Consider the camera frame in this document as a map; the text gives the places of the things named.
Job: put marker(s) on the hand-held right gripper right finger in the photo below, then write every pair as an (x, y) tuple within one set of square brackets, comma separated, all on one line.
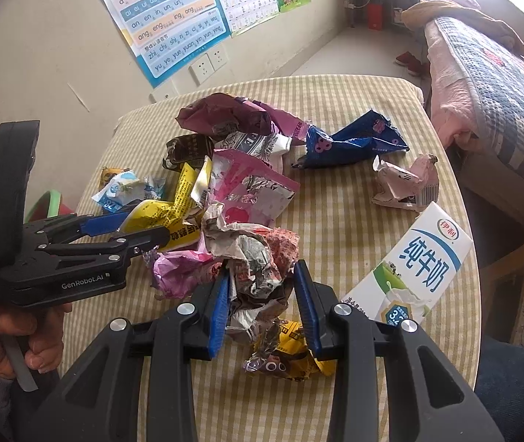
[(305, 308)]

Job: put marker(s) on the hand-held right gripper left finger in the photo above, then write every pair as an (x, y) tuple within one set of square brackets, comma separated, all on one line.
[(219, 313)]

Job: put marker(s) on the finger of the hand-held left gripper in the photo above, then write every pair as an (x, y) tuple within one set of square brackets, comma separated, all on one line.
[(101, 223), (142, 238)]

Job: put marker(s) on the yellow snack wrapper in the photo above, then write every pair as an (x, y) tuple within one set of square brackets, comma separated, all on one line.
[(170, 212)]

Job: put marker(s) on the red bin with green rim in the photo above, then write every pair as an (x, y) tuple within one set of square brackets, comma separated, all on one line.
[(52, 200)]

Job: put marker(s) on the grey printed wrapper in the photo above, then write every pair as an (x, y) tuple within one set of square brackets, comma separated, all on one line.
[(253, 258)]

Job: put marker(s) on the pink foil wrapper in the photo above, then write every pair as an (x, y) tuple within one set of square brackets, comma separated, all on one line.
[(248, 193)]

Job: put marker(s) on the small blue white wrapper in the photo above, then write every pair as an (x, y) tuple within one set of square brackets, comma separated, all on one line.
[(119, 191)]

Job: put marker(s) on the small orange wrapper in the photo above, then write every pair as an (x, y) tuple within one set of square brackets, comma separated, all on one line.
[(107, 176)]

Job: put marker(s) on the yellow wrapper with cartoon eyes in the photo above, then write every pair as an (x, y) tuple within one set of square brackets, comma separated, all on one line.
[(289, 354)]

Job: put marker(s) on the magenta plastic wrapper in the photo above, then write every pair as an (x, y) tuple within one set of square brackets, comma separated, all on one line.
[(179, 271)]

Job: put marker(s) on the beige checked tablecloth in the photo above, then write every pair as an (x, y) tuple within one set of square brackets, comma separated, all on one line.
[(335, 221)]

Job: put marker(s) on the dark brown crumpled wrapper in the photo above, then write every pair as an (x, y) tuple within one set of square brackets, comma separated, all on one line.
[(188, 147)]

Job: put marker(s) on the white blue milk carton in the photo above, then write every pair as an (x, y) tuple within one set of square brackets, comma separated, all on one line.
[(428, 258)]

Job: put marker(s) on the purple crumpled wrapper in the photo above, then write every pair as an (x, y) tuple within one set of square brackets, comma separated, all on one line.
[(211, 115)]

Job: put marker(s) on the white black printed wrapper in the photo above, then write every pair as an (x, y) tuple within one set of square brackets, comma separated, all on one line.
[(253, 143)]

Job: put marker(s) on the pale pink crumpled wrapper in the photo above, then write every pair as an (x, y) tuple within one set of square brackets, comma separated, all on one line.
[(395, 184)]

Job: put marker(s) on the blue crumpled wrapper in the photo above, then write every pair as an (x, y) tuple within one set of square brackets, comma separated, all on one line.
[(345, 145)]

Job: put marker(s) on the wooden chair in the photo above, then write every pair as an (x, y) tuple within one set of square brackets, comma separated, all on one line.
[(515, 258)]

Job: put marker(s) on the person's right leg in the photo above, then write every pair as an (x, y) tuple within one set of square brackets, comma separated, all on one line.
[(520, 396)]

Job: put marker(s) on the pink bed sheet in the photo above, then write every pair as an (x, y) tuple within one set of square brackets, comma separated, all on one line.
[(446, 92)]

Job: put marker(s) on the red slipper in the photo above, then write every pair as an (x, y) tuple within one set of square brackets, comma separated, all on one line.
[(418, 69), (407, 59)]

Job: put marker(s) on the bed with patchwork quilt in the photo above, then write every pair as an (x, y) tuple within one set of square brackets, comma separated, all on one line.
[(510, 101)]

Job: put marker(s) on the red box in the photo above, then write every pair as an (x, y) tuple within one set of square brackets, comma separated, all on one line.
[(375, 16)]

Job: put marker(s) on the mustard knitted blanket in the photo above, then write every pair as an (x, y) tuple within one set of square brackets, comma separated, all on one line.
[(455, 20)]

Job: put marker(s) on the white wall plate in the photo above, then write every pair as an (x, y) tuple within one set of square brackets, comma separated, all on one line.
[(159, 95)]

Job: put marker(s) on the white wall socket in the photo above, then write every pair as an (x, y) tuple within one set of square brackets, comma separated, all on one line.
[(219, 58), (201, 68)]

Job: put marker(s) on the blue letter wall poster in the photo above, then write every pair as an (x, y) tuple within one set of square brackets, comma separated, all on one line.
[(165, 18)]

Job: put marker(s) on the white chart wall poster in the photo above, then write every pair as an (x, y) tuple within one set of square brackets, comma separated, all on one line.
[(243, 0)]

